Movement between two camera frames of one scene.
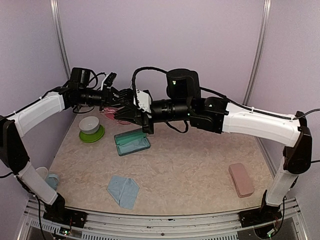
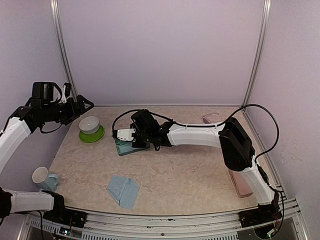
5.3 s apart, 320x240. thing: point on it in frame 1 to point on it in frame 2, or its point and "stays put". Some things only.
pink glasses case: (241, 181) stays put
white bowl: (89, 125) stays put
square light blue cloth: (133, 145) stays put
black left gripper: (107, 98) to (74, 113)
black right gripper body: (146, 127) to (143, 136)
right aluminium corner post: (261, 53) stays put
